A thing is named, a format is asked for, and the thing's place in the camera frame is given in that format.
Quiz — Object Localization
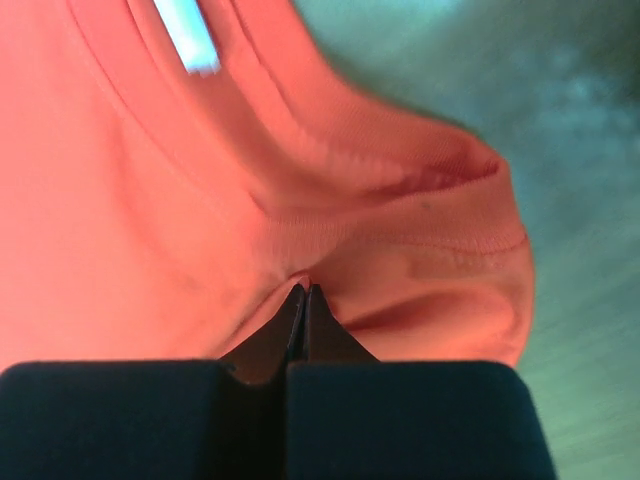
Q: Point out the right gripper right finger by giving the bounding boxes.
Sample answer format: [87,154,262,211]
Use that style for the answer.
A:
[287,286,556,479]

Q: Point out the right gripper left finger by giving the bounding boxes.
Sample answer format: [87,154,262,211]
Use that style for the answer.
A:
[1,286,305,479]

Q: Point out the orange t shirt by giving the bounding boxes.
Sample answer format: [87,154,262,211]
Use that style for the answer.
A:
[1,1,534,367]

